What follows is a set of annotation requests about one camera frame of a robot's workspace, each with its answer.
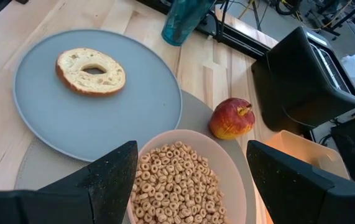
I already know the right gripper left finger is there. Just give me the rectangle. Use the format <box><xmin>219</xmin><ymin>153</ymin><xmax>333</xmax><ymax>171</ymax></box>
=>
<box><xmin>0</xmin><ymin>140</ymin><xmax>139</xmax><ymax>224</ymax></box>

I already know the teal faceted plastic cup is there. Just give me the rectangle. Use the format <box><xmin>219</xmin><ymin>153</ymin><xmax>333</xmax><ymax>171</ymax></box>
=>
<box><xmin>160</xmin><ymin>0</ymin><xmax>215</xmax><ymax>47</ymax></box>

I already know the grey round plate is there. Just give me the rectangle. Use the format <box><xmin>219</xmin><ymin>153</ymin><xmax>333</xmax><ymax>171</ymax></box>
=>
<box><xmin>12</xmin><ymin>29</ymin><xmax>183</xmax><ymax>162</ymax></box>

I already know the red yellow apple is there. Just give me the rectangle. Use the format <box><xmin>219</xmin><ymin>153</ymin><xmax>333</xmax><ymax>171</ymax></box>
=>
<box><xmin>208</xmin><ymin>97</ymin><xmax>256</xmax><ymax>140</ymax></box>

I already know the oat ring cereal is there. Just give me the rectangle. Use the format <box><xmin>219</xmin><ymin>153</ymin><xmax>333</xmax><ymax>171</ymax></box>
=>
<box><xmin>130</xmin><ymin>141</ymin><xmax>228</xmax><ymax>224</ymax></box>

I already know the grey round placemat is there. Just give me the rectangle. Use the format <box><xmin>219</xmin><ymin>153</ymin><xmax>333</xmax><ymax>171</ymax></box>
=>
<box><xmin>14</xmin><ymin>90</ymin><xmax>257</xmax><ymax>224</ymax></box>

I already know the black toaster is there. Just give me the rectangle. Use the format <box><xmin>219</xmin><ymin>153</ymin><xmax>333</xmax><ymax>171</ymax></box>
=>
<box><xmin>251</xmin><ymin>26</ymin><xmax>355</xmax><ymax>136</ymax></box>

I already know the pink bowl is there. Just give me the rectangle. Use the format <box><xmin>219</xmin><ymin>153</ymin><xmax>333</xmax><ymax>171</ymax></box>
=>
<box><xmin>126</xmin><ymin>129</ymin><xmax>248</xmax><ymax>224</ymax></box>

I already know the bagel half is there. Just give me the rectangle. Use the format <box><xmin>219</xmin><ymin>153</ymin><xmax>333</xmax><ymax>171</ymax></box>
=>
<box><xmin>55</xmin><ymin>47</ymin><xmax>127</xmax><ymax>97</ymax></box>

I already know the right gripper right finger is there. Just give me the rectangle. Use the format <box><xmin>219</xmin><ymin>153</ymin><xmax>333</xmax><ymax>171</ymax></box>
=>
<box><xmin>246</xmin><ymin>139</ymin><xmax>355</xmax><ymax>224</ymax></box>

